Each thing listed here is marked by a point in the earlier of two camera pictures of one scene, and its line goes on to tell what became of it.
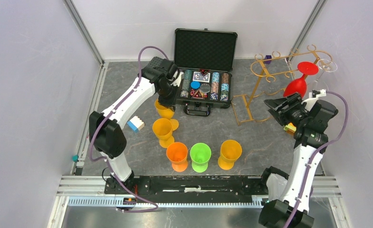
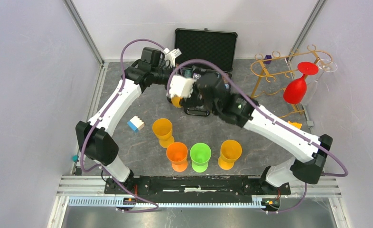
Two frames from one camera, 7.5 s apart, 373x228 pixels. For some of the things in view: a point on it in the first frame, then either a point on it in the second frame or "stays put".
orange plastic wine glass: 177,153 stays put
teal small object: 75,158 stays put
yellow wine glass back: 167,113 to 175,101
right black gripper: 293,101 to 193,99
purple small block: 267,57 stays put
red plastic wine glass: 299,85 stays put
